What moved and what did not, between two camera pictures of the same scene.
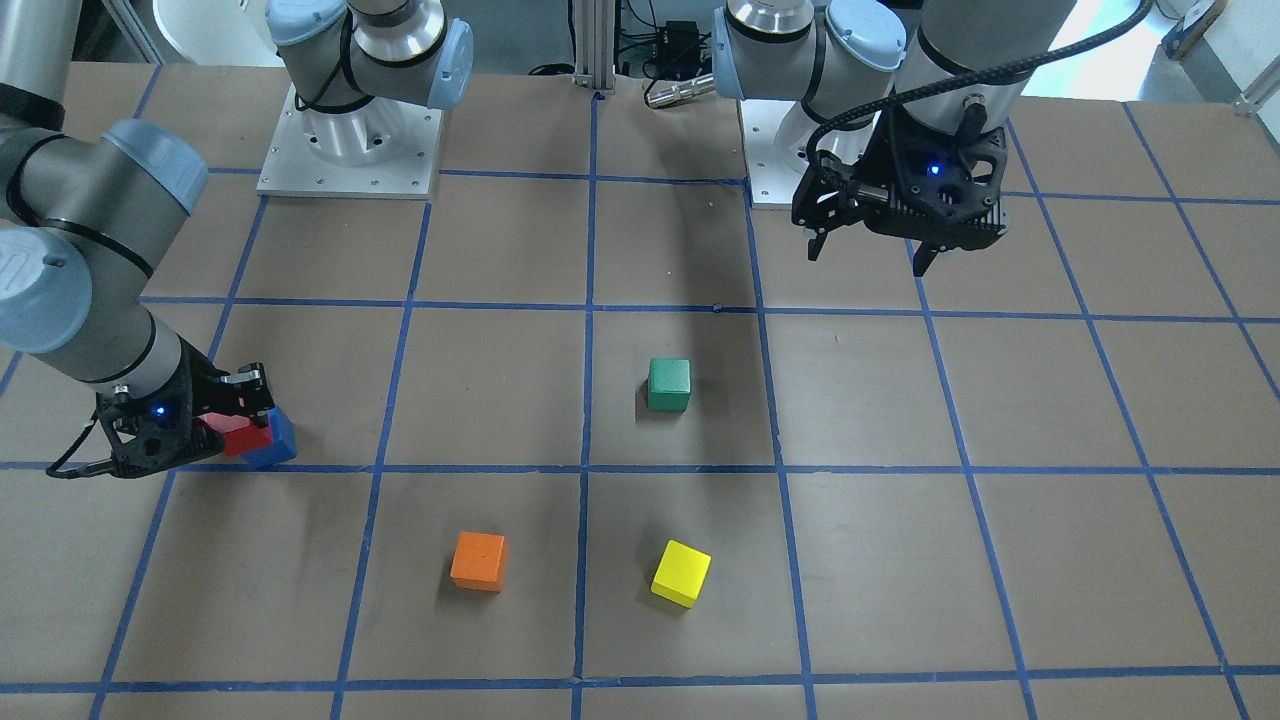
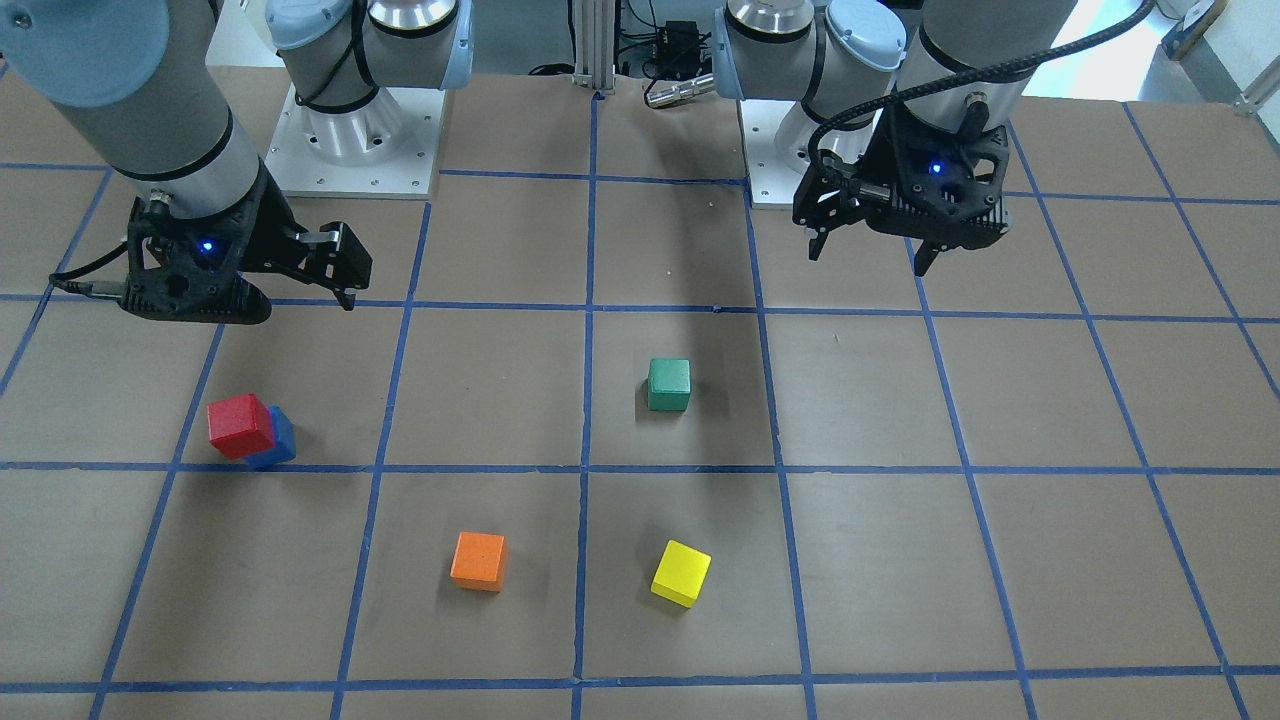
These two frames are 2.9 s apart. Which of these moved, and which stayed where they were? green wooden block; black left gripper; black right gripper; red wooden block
Moved: black right gripper
Stayed: red wooden block; black left gripper; green wooden block
